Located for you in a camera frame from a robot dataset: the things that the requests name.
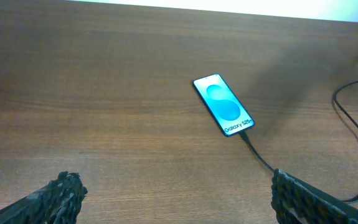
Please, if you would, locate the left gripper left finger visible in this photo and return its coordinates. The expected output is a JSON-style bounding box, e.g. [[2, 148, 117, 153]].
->
[[0, 171, 88, 224]]

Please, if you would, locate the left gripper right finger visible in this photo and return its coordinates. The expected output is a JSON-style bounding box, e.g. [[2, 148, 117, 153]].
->
[[271, 169, 358, 224]]

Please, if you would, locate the blue screen Galaxy smartphone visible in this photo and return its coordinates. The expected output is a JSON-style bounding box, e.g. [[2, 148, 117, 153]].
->
[[192, 73, 255, 137]]

